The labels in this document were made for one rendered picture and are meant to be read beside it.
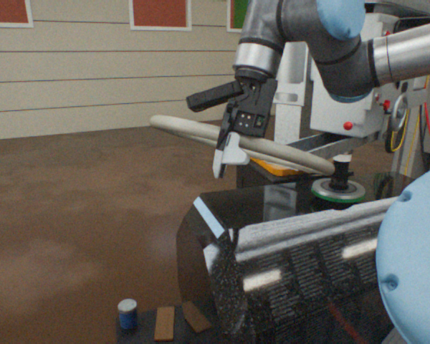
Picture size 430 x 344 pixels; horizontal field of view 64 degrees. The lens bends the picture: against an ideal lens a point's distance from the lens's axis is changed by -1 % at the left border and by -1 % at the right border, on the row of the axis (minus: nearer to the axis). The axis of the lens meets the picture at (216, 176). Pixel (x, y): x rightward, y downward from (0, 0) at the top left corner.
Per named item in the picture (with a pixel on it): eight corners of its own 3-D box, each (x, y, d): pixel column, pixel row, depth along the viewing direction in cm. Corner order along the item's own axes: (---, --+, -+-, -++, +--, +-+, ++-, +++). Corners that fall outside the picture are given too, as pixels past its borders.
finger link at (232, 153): (238, 182, 63) (252, 135, 64) (208, 173, 64) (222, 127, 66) (239, 184, 66) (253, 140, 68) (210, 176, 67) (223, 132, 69)
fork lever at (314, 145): (345, 133, 163) (347, 122, 161) (388, 140, 150) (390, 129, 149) (256, 160, 115) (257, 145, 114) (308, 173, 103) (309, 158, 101)
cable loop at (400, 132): (395, 147, 200) (405, 92, 189) (402, 149, 198) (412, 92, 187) (381, 156, 184) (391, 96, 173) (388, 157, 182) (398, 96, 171)
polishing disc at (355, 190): (336, 202, 134) (336, 199, 133) (302, 184, 152) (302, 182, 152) (375, 193, 142) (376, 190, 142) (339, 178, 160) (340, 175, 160)
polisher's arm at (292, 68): (259, 81, 224) (261, 40, 216) (290, 79, 247) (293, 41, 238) (373, 90, 174) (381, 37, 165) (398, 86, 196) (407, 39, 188)
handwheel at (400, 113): (380, 125, 147) (386, 89, 142) (405, 129, 141) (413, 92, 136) (367, 131, 137) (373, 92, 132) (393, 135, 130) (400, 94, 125)
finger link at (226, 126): (222, 149, 63) (236, 104, 65) (214, 147, 64) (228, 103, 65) (225, 155, 68) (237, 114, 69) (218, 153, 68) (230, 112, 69)
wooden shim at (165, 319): (158, 309, 206) (158, 307, 206) (174, 308, 207) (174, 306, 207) (154, 341, 183) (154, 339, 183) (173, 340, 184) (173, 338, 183)
